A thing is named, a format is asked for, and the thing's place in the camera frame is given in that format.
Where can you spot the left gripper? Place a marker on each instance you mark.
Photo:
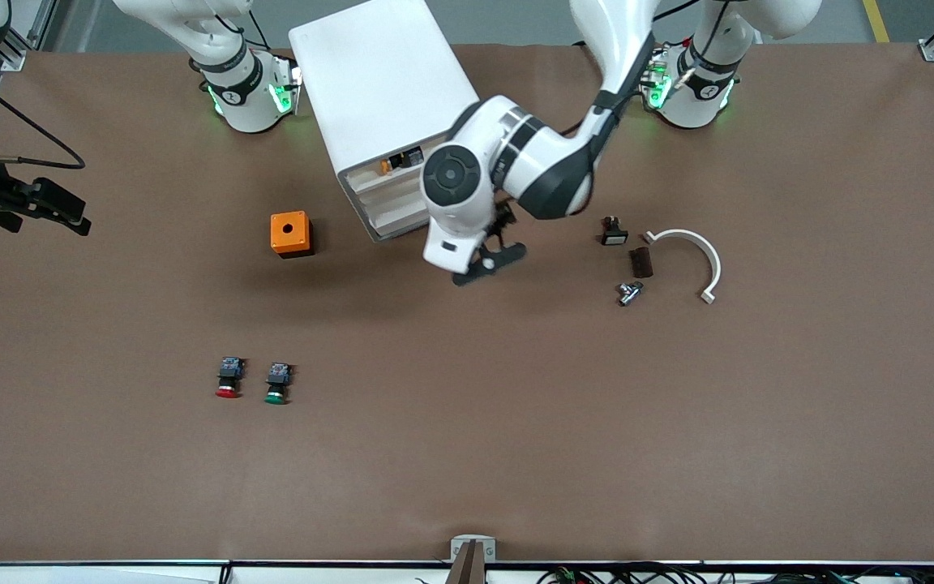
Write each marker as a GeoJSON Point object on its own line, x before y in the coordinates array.
{"type": "Point", "coordinates": [504, 217]}

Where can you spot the white plastic drawer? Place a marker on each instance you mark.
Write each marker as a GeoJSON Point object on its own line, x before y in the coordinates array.
{"type": "Point", "coordinates": [398, 229]}
{"type": "Point", "coordinates": [390, 193]}
{"type": "Point", "coordinates": [394, 211]}
{"type": "Point", "coordinates": [370, 177]}

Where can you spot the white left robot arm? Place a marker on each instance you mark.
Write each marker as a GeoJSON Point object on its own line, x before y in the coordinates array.
{"type": "Point", "coordinates": [548, 162]}

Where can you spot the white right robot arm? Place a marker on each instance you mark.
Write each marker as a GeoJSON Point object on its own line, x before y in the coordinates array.
{"type": "Point", "coordinates": [240, 89]}

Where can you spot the orange black button box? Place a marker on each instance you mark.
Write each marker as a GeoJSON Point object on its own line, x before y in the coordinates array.
{"type": "Point", "coordinates": [280, 241]}

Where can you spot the brown table cover sheet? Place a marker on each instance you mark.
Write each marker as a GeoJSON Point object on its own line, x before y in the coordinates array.
{"type": "Point", "coordinates": [516, 405]}

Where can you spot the small silver metal fitting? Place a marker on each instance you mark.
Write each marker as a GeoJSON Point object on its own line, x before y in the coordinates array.
{"type": "Point", "coordinates": [629, 294]}

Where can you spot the small dark brown block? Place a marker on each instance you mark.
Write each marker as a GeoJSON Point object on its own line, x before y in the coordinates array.
{"type": "Point", "coordinates": [641, 262]}

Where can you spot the white slotted rack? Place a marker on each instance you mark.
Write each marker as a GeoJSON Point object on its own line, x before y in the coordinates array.
{"type": "Point", "coordinates": [378, 73]}

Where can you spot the white curved plastic arc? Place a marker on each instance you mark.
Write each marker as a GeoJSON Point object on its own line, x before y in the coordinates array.
{"type": "Point", "coordinates": [714, 264]}

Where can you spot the black pushbutton switch module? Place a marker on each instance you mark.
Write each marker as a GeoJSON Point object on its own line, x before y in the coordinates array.
{"type": "Point", "coordinates": [614, 237]}

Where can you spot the small black switch block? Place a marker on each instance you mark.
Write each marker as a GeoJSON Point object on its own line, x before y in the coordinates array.
{"type": "Point", "coordinates": [412, 156]}

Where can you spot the red pushbutton switch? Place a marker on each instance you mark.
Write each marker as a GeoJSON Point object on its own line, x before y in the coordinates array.
{"type": "Point", "coordinates": [229, 375]}

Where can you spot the green pushbutton switch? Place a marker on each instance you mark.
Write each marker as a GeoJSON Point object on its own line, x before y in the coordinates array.
{"type": "Point", "coordinates": [277, 380]}

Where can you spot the grey table clamp bracket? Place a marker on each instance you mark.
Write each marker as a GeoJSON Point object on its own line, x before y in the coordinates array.
{"type": "Point", "coordinates": [460, 547]}

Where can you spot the white table edge rail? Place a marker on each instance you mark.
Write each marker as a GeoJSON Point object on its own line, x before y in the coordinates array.
{"type": "Point", "coordinates": [110, 574]}

